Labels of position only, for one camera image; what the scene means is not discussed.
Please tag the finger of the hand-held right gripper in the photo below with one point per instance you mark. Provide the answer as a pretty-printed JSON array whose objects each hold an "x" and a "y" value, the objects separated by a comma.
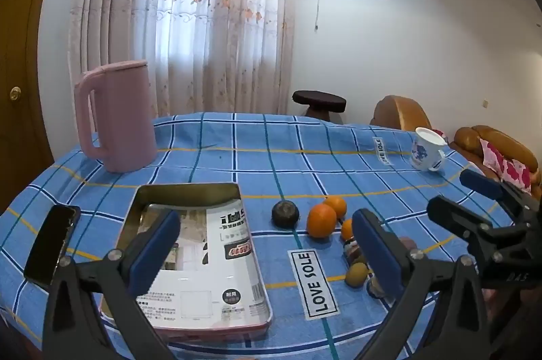
[
  {"x": 482, "y": 182},
  {"x": 457, "y": 216}
]

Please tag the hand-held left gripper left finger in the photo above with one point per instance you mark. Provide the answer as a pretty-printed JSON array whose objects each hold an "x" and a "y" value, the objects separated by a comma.
[{"x": 154, "y": 250}]

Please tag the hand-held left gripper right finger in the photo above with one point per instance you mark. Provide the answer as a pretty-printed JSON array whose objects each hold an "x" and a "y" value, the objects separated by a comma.
[{"x": 377, "y": 250}]

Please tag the yellow-green kiwi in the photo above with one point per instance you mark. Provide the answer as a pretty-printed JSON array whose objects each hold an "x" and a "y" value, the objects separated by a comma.
[{"x": 356, "y": 274}]

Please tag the purple round fruit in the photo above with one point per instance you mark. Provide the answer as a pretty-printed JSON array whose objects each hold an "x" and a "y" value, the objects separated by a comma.
[{"x": 409, "y": 243}]

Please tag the small orange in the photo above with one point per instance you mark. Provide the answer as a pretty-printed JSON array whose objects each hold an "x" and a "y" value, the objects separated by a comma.
[
  {"x": 346, "y": 229},
  {"x": 338, "y": 205}
]

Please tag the large orange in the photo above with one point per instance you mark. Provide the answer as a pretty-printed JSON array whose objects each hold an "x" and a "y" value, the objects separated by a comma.
[{"x": 322, "y": 221}]

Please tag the pink metal tin box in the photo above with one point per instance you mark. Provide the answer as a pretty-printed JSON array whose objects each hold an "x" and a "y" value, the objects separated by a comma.
[{"x": 194, "y": 300}]

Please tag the dark brown round fruit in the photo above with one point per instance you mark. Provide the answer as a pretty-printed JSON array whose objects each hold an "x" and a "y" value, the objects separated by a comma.
[{"x": 285, "y": 215}]

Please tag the pink floral cushion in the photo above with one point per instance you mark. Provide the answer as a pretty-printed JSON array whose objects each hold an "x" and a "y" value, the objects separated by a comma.
[{"x": 506, "y": 165}]

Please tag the brown leather sofa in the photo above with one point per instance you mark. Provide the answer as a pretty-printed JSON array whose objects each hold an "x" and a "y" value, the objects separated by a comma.
[{"x": 468, "y": 140}]

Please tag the white mug with blue print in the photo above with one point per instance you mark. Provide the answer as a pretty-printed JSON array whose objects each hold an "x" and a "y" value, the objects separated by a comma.
[{"x": 425, "y": 150}]

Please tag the printed paper leaflet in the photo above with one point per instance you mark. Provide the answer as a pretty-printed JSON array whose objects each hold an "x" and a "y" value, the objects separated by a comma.
[{"x": 220, "y": 258}]

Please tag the black smartphone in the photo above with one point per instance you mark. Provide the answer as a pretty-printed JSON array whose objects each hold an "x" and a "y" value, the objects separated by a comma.
[{"x": 51, "y": 245}]

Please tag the brown leather armchair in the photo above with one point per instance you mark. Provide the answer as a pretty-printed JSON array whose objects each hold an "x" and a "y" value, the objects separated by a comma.
[{"x": 400, "y": 112}]

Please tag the pink electric kettle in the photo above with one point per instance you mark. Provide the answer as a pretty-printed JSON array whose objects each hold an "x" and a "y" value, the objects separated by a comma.
[{"x": 123, "y": 118}]

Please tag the blue plaid tablecloth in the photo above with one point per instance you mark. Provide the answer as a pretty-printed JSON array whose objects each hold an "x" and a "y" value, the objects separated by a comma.
[{"x": 262, "y": 165}]

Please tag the dark round stool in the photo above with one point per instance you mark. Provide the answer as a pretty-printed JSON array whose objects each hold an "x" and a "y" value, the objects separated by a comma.
[{"x": 318, "y": 99}]

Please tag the brass door knob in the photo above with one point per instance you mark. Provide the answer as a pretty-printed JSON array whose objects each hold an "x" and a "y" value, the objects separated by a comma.
[{"x": 16, "y": 93}]

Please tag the sheer floral curtain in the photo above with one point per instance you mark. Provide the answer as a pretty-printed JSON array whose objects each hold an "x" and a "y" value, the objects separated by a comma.
[{"x": 190, "y": 25}]

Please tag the brown wooden door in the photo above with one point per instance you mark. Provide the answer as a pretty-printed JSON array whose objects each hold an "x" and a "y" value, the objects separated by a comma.
[{"x": 21, "y": 46}]

